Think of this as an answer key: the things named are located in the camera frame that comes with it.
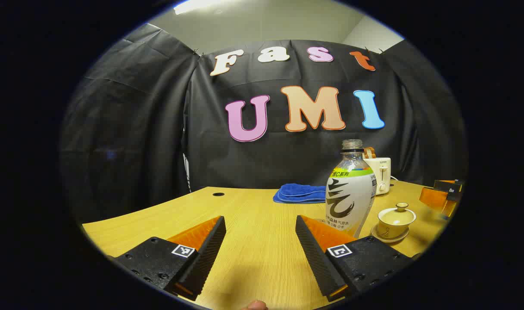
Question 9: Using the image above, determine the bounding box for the clear water bottle white label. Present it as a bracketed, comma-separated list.
[325, 139, 377, 239]

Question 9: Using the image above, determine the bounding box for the blue folded towel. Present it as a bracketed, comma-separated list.
[273, 183, 327, 204]

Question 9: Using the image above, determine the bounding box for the black backdrop cloth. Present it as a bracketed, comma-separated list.
[59, 22, 467, 224]

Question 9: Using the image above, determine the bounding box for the cream porcelain teacup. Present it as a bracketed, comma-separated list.
[377, 210, 417, 239]

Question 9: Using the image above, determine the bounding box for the cream porcelain saucer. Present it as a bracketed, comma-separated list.
[371, 224, 410, 244]

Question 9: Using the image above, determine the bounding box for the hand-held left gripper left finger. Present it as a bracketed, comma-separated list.
[109, 215, 227, 301]

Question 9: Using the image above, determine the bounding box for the white toaster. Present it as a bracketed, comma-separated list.
[363, 157, 392, 195]

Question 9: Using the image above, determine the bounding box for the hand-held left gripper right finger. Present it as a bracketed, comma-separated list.
[295, 215, 415, 302]

